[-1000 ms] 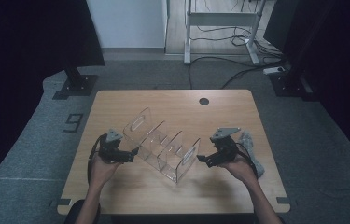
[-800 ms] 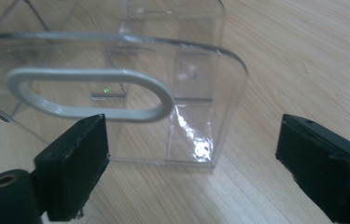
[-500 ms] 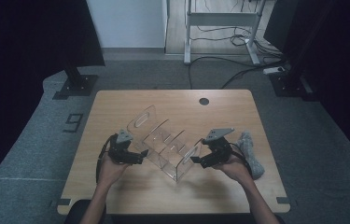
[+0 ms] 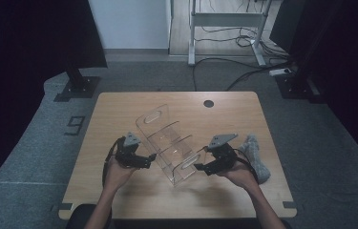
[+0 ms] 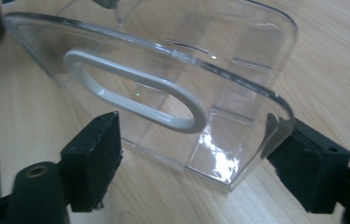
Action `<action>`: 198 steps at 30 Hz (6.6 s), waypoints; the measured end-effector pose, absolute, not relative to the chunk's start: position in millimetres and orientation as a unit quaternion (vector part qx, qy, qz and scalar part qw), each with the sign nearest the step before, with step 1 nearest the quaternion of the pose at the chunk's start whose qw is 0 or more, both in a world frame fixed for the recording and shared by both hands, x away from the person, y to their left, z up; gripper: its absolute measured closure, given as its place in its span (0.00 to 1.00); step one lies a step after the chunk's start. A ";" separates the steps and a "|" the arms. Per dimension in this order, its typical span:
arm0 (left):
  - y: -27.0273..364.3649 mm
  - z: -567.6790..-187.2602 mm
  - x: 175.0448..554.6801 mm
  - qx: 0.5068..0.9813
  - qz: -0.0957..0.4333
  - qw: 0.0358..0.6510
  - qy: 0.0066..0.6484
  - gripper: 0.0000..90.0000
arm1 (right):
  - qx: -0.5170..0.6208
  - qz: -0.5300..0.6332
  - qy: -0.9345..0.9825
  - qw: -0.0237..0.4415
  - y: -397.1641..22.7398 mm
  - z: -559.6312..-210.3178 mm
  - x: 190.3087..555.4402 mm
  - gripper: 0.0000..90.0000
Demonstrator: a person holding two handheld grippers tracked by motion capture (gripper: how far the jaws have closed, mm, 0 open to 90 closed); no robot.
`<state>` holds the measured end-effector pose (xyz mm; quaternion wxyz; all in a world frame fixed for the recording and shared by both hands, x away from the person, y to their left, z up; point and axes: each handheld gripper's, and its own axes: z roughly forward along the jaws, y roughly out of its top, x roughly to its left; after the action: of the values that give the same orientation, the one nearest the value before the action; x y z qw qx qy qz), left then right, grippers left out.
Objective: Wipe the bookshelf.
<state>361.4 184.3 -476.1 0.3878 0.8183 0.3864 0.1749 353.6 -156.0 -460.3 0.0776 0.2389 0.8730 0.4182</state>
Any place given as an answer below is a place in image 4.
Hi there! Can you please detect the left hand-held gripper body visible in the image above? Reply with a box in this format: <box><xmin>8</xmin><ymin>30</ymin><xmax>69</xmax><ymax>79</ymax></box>
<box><xmin>115</xmin><ymin>132</ymin><xmax>142</xmax><ymax>168</ymax></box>

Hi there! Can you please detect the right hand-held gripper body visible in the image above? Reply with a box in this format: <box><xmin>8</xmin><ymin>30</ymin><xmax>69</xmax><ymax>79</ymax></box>
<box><xmin>207</xmin><ymin>133</ymin><xmax>240</xmax><ymax>171</ymax></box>

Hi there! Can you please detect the clear acrylic divided organizer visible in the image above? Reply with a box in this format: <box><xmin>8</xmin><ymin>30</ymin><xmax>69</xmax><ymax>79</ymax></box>
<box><xmin>135</xmin><ymin>104</ymin><xmax>207</xmax><ymax>188</ymax></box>

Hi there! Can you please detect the grey fluffy cloth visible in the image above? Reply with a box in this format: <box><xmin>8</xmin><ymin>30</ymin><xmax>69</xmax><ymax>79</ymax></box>
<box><xmin>238</xmin><ymin>134</ymin><xmax>271</xmax><ymax>185</ymax></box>

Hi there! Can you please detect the person's right hand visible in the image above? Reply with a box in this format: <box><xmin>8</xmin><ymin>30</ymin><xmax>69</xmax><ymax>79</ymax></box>
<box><xmin>218</xmin><ymin>160</ymin><xmax>259</xmax><ymax>191</ymax></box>

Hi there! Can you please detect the person's left hand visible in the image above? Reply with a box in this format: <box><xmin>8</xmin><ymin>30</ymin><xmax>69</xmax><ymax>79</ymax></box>
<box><xmin>103</xmin><ymin>156</ymin><xmax>137</xmax><ymax>194</ymax></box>

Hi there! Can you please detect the black stand base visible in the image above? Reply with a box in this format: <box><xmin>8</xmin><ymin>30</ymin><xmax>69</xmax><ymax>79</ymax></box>
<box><xmin>275</xmin><ymin>73</ymin><xmax>327</xmax><ymax>104</ymax></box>
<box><xmin>53</xmin><ymin>68</ymin><xmax>101</xmax><ymax>103</ymax></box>

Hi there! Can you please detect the person's left leg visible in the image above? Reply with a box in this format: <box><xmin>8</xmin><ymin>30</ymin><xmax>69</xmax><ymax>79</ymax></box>
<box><xmin>66</xmin><ymin>204</ymin><xmax>113</xmax><ymax>229</ymax></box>

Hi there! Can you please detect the white power strip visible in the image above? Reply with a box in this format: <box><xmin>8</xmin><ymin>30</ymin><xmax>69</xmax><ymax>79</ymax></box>
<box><xmin>268</xmin><ymin>67</ymin><xmax>293</xmax><ymax>77</ymax></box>

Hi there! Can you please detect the dark curtain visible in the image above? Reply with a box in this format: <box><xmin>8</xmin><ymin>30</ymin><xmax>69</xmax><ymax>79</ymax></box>
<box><xmin>0</xmin><ymin>0</ymin><xmax>108</xmax><ymax>204</ymax></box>
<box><xmin>270</xmin><ymin>0</ymin><xmax>358</xmax><ymax>173</ymax></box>

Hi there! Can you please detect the left hand-held gripper cable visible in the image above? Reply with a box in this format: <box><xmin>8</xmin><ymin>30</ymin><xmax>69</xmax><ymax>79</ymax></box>
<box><xmin>102</xmin><ymin>136</ymin><xmax>125</xmax><ymax>189</ymax></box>

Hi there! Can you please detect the hand-held gripper cable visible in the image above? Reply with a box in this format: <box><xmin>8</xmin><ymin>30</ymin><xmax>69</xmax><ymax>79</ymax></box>
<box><xmin>233</xmin><ymin>147</ymin><xmax>260</xmax><ymax>185</ymax></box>
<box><xmin>102</xmin><ymin>136</ymin><xmax>125</xmax><ymax>189</ymax></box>

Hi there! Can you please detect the right hand-held gripper cable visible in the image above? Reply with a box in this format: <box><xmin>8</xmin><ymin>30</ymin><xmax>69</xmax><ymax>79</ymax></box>
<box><xmin>233</xmin><ymin>147</ymin><xmax>260</xmax><ymax>185</ymax></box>

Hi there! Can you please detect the black floor cable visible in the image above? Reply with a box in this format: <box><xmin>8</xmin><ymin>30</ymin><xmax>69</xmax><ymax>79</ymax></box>
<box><xmin>225</xmin><ymin>66</ymin><xmax>292</xmax><ymax>93</ymax></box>
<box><xmin>192</xmin><ymin>56</ymin><xmax>292</xmax><ymax>93</ymax></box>

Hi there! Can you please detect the black cable bundle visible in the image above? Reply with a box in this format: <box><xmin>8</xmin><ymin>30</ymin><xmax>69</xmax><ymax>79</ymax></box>
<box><xmin>195</xmin><ymin>27</ymin><xmax>289</xmax><ymax>60</ymax></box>

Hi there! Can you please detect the white desk frame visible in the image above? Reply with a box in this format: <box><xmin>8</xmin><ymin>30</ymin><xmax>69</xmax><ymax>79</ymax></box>
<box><xmin>187</xmin><ymin>0</ymin><xmax>275</xmax><ymax>67</ymax></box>

